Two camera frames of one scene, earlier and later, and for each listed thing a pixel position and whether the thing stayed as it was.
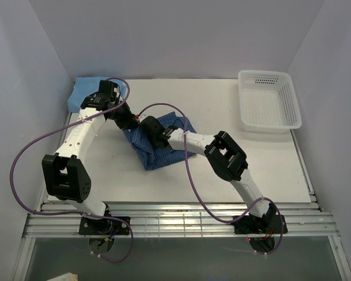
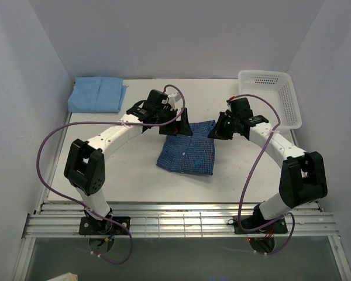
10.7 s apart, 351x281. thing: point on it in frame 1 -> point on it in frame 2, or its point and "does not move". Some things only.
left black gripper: (130, 122) -> (179, 127)
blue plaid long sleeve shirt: (151, 157) -> (191, 154)
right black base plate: (267, 224) does not move
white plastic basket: (268, 102) does not move
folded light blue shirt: (85, 86) does not move
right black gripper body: (152, 139) -> (234, 121)
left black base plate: (103, 226) does not move
